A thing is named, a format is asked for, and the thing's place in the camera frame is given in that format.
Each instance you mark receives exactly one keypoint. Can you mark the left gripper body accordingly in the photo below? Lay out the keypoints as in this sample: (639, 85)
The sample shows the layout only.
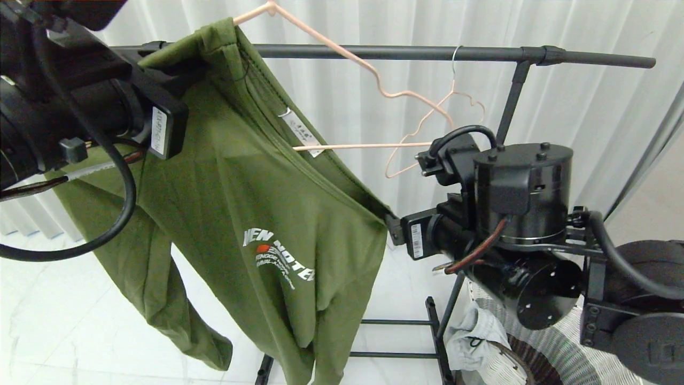
(171, 128)

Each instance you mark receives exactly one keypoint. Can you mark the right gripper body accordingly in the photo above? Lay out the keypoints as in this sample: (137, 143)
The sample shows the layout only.
(422, 235)

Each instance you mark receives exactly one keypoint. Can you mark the green shirt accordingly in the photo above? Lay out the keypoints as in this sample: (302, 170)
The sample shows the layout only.
(240, 187)

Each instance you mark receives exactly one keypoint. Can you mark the pink clothes hanger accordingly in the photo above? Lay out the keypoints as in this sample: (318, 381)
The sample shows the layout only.
(453, 75)
(363, 146)

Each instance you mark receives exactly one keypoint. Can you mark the pale grey shorts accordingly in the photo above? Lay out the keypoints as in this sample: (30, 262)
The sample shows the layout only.
(475, 331)

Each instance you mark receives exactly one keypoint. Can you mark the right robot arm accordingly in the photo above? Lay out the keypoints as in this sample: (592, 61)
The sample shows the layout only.
(523, 187)

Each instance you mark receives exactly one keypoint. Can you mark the white laundry basket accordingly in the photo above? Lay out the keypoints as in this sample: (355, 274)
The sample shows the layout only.
(561, 353)

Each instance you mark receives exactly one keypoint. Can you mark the black clothes rack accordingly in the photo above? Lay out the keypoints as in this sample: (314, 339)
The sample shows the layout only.
(481, 53)

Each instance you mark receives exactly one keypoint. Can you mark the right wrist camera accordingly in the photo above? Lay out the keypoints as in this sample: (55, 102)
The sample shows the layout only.
(451, 160)

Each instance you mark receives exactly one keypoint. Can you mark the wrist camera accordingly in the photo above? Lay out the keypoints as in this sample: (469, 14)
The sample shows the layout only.
(451, 160)
(80, 10)

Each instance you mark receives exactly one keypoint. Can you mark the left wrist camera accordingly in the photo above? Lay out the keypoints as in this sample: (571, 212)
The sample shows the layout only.
(80, 10)

